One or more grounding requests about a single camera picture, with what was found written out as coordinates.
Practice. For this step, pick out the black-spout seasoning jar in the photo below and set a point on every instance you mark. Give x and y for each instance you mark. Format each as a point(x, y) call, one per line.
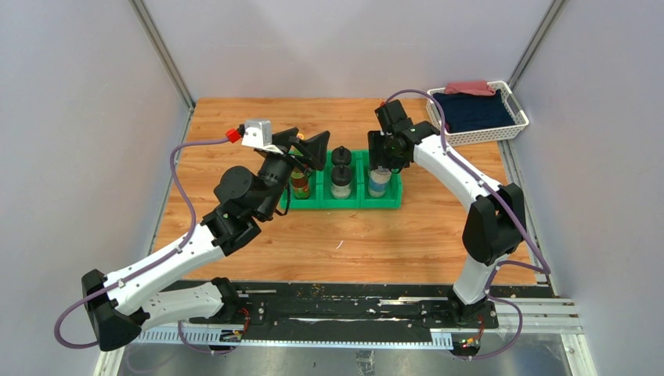
point(341, 156)
point(341, 178)

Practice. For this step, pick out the dark blue folded cloth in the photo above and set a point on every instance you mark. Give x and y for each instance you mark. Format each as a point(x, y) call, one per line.
point(466, 113)

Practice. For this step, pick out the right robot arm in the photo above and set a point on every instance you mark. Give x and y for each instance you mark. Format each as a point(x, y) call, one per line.
point(494, 211)

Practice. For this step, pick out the pink folded cloth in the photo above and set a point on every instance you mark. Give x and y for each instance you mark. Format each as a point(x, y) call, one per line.
point(473, 88)

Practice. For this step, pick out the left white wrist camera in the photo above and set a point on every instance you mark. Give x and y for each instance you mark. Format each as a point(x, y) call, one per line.
point(254, 133)

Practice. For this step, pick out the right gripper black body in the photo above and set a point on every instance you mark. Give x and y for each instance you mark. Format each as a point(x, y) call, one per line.
point(382, 152)

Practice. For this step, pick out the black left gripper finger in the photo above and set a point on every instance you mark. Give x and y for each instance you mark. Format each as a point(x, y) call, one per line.
point(281, 141)
point(313, 152)

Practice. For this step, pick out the green three-compartment plastic bin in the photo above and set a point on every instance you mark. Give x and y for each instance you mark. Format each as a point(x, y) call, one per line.
point(321, 197)

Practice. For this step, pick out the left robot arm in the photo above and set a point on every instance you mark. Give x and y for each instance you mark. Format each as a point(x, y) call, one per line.
point(123, 304)

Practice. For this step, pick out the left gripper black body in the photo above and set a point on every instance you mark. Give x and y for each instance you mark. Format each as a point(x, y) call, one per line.
point(276, 169)

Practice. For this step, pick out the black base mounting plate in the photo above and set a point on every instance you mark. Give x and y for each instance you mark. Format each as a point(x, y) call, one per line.
point(368, 315)

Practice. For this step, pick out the aluminium rail frame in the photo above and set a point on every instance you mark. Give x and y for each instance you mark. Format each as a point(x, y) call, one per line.
point(564, 353)

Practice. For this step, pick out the white perforated plastic basket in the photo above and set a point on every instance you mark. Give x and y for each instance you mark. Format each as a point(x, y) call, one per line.
point(514, 108)

